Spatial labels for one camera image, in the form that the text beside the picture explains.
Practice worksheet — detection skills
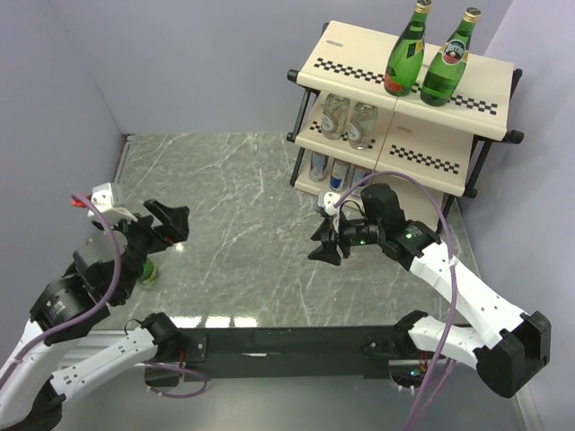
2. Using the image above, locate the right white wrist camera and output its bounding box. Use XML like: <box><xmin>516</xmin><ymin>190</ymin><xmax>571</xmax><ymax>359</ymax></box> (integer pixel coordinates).
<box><xmin>316</xmin><ymin>191</ymin><xmax>341</xmax><ymax>232</ymax></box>

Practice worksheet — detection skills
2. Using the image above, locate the purple cable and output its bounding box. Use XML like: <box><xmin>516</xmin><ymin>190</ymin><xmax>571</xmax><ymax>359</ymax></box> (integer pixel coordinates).
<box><xmin>0</xmin><ymin>192</ymin><xmax>212</xmax><ymax>400</ymax></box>
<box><xmin>334</xmin><ymin>171</ymin><xmax>459</xmax><ymax>431</ymax></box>

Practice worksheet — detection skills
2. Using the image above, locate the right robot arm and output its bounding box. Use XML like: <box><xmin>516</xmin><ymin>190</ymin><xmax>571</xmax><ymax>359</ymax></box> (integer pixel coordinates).
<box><xmin>308</xmin><ymin>183</ymin><xmax>552</xmax><ymax>399</ymax></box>

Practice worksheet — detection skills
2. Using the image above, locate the green Perrier bottle tall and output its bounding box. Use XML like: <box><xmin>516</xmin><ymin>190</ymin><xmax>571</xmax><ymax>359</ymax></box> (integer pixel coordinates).
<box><xmin>420</xmin><ymin>7</ymin><xmax>482</xmax><ymax>107</ymax></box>

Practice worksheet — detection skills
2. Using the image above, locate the clear glass bottle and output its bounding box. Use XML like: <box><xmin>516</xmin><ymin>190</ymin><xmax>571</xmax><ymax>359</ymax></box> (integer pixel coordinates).
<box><xmin>321</xmin><ymin>93</ymin><xmax>350</xmax><ymax>139</ymax></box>
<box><xmin>348</xmin><ymin>101</ymin><xmax>378</xmax><ymax>150</ymax></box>

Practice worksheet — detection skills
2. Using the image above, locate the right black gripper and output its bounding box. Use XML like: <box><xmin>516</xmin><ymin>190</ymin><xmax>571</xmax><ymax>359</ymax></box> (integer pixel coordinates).
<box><xmin>307</xmin><ymin>211</ymin><xmax>384</xmax><ymax>267</ymax></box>

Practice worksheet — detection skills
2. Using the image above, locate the Red Bull can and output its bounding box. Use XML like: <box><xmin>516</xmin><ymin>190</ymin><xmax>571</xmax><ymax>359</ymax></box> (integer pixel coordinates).
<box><xmin>329</xmin><ymin>159</ymin><xmax>350</xmax><ymax>192</ymax></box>

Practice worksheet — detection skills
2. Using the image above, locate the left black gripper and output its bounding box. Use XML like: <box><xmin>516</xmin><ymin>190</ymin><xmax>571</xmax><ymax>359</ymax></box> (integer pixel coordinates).
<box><xmin>94</xmin><ymin>197</ymin><xmax>189</xmax><ymax>299</ymax></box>

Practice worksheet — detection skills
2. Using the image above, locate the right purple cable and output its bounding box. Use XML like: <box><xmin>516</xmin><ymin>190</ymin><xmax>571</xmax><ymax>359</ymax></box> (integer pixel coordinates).
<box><xmin>334</xmin><ymin>171</ymin><xmax>459</xmax><ymax>431</ymax></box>

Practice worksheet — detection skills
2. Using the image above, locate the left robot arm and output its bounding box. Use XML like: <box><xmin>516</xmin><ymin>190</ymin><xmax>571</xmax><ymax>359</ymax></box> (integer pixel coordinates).
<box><xmin>1</xmin><ymin>195</ymin><xmax>190</xmax><ymax>430</ymax></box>

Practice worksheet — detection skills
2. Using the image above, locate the light blue drink can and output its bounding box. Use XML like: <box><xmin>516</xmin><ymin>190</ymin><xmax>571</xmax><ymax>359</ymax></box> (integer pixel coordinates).
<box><xmin>309</xmin><ymin>152</ymin><xmax>329</xmax><ymax>182</ymax></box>

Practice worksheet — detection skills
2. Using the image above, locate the silver can red tab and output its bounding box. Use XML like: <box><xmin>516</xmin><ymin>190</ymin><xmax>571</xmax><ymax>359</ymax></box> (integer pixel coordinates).
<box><xmin>350</xmin><ymin>165</ymin><xmax>372</xmax><ymax>198</ymax></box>

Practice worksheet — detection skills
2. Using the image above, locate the green Perrier bottle front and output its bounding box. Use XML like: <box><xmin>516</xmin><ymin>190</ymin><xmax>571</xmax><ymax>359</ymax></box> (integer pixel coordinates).
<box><xmin>384</xmin><ymin>0</ymin><xmax>432</xmax><ymax>97</ymax></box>

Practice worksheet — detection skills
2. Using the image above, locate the beige checkered shelf rack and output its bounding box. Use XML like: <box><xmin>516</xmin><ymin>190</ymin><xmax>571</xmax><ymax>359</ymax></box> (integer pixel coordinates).
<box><xmin>287</xmin><ymin>21</ymin><xmax>524</xmax><ymax>212</ymax></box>

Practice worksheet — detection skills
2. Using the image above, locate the black base beam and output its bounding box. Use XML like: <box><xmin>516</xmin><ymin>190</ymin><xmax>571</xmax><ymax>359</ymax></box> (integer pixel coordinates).
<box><xmin>155</xmin><ymin>326</ymin><xmax>424</xmax><ymax>380</ymax></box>

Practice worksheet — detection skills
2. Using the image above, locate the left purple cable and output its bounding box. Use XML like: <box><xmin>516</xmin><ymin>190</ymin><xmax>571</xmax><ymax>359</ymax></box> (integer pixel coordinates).
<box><xmin>0</xmin><ymin>192</ymin><xmax>212</xmax><ymax>400</ymax></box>

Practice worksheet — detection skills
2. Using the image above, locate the aluminium frame rail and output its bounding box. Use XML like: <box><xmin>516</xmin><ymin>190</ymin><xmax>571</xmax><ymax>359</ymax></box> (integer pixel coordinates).
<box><xmin>26</xmin><ymin>133</ymin><xmax>136</xmax><ymax>431</ymax></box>

